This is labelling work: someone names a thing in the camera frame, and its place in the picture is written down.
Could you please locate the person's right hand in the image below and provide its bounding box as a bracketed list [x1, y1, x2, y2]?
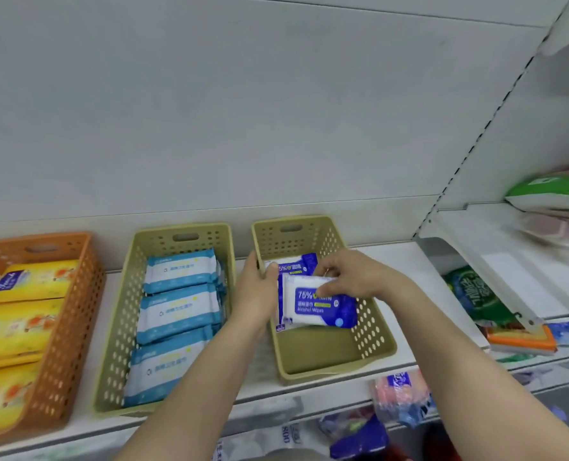
[313, 249, 410, 303]

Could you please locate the person's left hand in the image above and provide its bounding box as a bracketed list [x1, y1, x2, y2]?
[231, 249, 280, 332]

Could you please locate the stack of blue wipes packets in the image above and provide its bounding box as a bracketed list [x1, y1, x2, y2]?
[123, 248, 227, 408]

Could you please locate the olive plastic basket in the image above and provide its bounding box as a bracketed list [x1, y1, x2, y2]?
[251, 215, 398, 384]
[91, 223, 237, 419]

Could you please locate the orange plastic basket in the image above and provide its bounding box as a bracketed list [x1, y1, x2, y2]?
[0, 231, 106, 451]

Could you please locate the person's left forearm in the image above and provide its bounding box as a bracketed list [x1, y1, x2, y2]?
[116, 316, 271, 461]

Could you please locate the person's right forearm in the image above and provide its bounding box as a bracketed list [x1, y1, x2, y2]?
[385, 278, 569, 461]

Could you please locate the green printed bag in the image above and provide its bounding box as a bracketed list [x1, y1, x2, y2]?
[443, 266, 525, 328]

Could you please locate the green and white tissue pack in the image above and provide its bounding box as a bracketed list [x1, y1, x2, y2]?
[224, 396, 305, 435]

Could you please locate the pink tissue pack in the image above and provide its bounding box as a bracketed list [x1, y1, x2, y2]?
[370, 371, 437, 428]

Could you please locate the white bag blue print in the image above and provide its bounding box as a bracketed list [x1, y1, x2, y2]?
[212, 421, 323, 461]

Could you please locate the blue tissue pack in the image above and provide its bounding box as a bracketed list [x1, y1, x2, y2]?
[320, 410, 392, 460]

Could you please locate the orange paper roll pack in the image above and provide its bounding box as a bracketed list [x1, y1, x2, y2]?
[485, 323, 559, 357]

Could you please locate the red pack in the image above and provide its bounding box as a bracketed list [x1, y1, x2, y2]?
[421, 422, 463, 461]

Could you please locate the green white plastic bag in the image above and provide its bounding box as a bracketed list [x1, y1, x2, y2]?
[504, 171, 569, 212]

